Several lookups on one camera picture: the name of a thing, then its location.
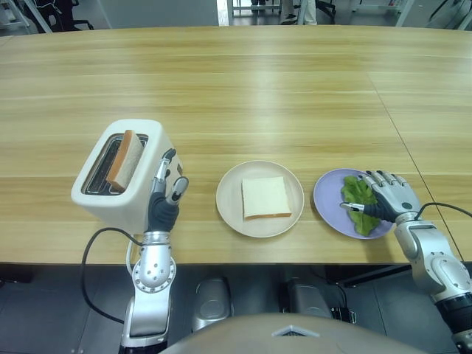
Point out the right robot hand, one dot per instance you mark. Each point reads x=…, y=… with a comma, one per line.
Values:
x=392, y=195

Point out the robot body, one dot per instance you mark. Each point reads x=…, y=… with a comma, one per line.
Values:
x=306, y=333

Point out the purple plate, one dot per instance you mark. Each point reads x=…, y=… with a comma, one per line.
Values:
x=328, y=199

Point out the person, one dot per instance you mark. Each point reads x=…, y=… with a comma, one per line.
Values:
x=298, y=11

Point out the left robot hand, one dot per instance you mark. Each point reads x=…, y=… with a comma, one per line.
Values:
x=162, y=212

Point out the black office chair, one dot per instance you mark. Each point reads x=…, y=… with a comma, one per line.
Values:
x=66, y=14

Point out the bread slice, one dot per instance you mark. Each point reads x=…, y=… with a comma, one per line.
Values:
x=264, y=197
x=126, y=162

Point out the beige plate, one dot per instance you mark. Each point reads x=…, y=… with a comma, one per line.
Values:
x=228, y=199

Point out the green lettuce leaf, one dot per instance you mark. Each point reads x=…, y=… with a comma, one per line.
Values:
x=359, y=214

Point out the cream toaster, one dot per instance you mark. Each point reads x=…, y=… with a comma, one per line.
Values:
x=132, y=199

